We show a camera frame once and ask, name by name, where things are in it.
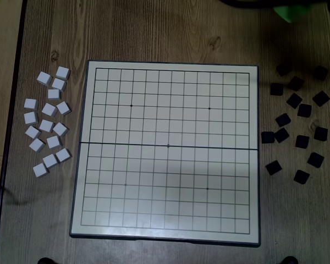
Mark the black cube stone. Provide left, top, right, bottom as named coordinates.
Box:
left=297, top=103, right=312, bottom=118
left=307, top=152, right=325, bottom=168
left=274, top=113, right=292, bottom=128
left=313, top=126, right=329, bottom=142
left=295, top=134, right=310, bottom=150
left=286, top=92, right=303, bottom=109
left=287, top=76, right=305, bottom=92
left=273, top=128, right=290, bottom=144
left=261, top=131, right=276, bottom=144
left=312, top=65, right=329, bottom=81
left=276, top=61, right=293, bottom=77
left=312, top=90, right=330, bottom=107
left=265, top=160, right=283, bottom=176
left=269, top=83, right=284, bottom=96
left=293, top=169, right=311, bottom=185

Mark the white grid go board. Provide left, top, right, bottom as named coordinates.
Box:
left=69, top=59, right=262, bottom=248

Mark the white cube stone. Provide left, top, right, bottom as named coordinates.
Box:
left=38, top=119, right=55, bottom=133
left=24, top=98, right=39, bottom=110
left=56, top=101, right=72, bottom=116
left=32, top=163, right=50, bottom=178
left=36, top=71, right=53, bottom=86
left=41, top=102, right=58, bottom=117
left=25, top=125, right=42, bottom=140
left=55, top=148, right=73, bottom=163
left=52, top=122, right=69, bottom=138
left=24, top=111, right=39, bottom=125
left=29, top=137, right=46, bottom=153
left=47, top=88, right=62, bottom=101
left=51, top=78, right=68, bottom=92
left=56, top=66, right=71, bottom=81
left=46, top=135, right=63, bottom=150
left=42, top=153, right=59, bottom=169

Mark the dark metal table edge rail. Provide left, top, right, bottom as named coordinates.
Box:
left=0, top=0, right=28, bottom=264

